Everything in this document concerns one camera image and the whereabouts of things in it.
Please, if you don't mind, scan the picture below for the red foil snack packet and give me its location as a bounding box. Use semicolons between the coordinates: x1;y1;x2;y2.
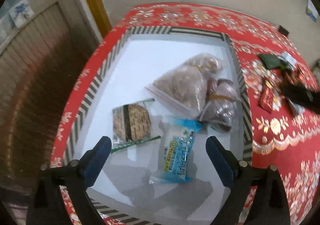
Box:
259;77;276;114

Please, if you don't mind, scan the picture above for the round cake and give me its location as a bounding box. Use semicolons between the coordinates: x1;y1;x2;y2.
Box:
111;98;161;153

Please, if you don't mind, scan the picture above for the small white snack packet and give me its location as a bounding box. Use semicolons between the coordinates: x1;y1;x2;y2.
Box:
278;52;297;70

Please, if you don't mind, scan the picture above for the small black box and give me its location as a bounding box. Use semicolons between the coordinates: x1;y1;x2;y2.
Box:
278;25;289;37

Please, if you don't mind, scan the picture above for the blue white wall paper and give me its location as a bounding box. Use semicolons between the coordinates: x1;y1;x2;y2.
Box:
306;0;318;22

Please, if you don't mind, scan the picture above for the wooden slatted door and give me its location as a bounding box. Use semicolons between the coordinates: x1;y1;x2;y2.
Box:
1;1;96;194

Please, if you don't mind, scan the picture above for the red floral tablecloth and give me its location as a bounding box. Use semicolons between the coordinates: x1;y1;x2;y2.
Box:
50;3;319;224

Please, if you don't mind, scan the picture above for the blue white snack packet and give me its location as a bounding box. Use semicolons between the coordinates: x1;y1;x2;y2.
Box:
149;116;202;184

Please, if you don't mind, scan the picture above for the clear bag of brown snacks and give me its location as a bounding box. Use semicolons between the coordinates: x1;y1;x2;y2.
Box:
146;65;207;120

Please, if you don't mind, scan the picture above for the blue picture on door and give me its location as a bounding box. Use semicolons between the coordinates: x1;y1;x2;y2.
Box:
9;0;34;28

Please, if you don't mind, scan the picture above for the black green snack packet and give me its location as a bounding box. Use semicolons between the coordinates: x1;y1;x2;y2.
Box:
287;98;305;117

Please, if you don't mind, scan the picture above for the clear bag of red dates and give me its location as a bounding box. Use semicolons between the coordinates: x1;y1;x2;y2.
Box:
199;77;240;133

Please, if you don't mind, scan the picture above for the dark green snack packet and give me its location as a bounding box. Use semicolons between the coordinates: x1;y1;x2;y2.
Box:
258;54;285;70

